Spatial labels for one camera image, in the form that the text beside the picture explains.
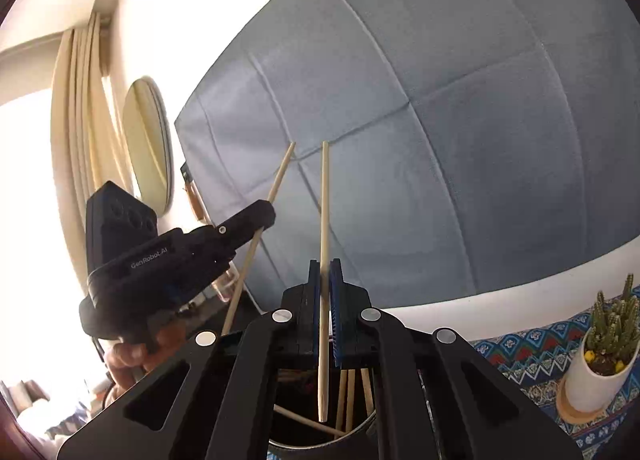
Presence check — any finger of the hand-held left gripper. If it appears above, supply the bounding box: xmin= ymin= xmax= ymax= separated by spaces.
xmin=175 ymin=200 xmax=278 ymax=267

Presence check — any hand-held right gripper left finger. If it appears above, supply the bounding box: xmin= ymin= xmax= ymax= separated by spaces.
xmin=56 ymin=260 xmax=322 ymax=460

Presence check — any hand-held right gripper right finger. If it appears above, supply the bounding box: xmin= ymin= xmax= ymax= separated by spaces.
xmin=327 ymin=258 xmax=584 ymax=460

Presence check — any light wooden chopstick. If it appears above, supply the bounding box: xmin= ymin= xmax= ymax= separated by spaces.
xmin=318 ymin=141 xmax=332 ymax=422
xmin=220 ymin=141 xmax=297 ymax=337

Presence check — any bunch of wooden chopsticks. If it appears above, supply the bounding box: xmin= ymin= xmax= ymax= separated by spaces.
xmin=274 ymin=367 xmax=375 ymax=437

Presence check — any black cylindrical utensil holder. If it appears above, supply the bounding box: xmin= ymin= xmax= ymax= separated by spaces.
xmin=267 ymin=367 xmax=383 ymax=460

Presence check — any person's left hand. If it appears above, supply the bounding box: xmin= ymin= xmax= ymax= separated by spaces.
xmin=102 ymin=325 xmax=196 ymax=391

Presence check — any wooden hanging brush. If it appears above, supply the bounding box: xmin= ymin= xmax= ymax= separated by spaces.
xmin=180 ymin=163 xmax=208 ymax=221

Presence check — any cream curtain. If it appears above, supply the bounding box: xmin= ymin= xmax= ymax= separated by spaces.
xmin=50 ymin=13 xmax=133 ymax=261

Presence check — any grey backdrop cloth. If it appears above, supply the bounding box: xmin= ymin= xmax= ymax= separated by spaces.
xmin=174 ymin=0 xmax=640 ymax=311

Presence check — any round wooden coaster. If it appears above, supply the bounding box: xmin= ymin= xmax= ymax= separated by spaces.
xmin=556 ymin=380 xmax=618 ymax=424

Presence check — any small cactus in white pot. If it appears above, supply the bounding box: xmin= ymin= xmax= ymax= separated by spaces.
xmin=563 ymin=274 xmax=640 ymax=413

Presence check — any round wall mirror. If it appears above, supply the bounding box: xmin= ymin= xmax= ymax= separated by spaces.
xmin=122 ymin=76 xmax=174 ymax=213

